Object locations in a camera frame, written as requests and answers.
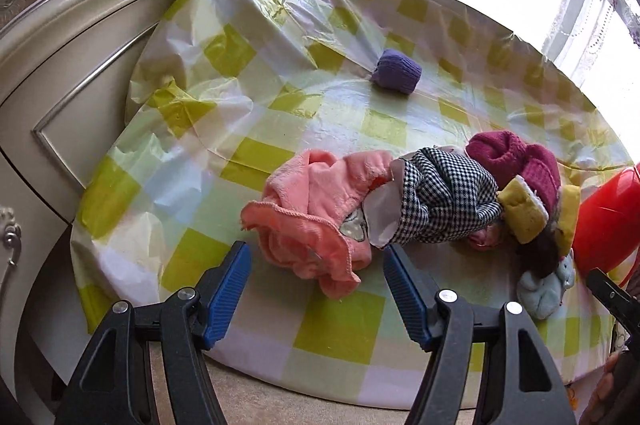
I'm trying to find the pink fleece cloth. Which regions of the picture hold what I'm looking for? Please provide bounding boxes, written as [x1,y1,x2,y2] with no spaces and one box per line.
[240,149,393,299]

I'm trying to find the green checked plastic tablecloth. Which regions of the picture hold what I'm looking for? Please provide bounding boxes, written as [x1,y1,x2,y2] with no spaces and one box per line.
[70,0,632,410]

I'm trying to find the yellow sponge block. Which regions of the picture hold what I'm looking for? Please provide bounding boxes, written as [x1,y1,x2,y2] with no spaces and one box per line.
[497,175,549,244]

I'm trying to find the person's right hand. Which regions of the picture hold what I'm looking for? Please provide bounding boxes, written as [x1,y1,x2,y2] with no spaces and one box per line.
[578,350,627,425]

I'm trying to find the red plastic thermos jug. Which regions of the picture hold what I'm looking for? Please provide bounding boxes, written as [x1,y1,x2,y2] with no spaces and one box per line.
[573,165,639,278]

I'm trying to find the pink round floral pouch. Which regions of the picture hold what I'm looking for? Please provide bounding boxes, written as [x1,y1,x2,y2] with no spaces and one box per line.
[466,221,504,251]

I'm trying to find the magenta knitted mitten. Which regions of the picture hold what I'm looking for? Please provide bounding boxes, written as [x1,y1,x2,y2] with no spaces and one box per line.
[465,130,561,215]

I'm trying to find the black white houndstooth pouch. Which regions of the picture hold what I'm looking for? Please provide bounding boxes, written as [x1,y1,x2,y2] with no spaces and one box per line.
[361,147,502,249]

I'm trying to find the cream carved cabinet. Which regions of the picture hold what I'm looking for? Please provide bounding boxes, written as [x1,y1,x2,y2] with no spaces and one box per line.
[0,0,239,396]

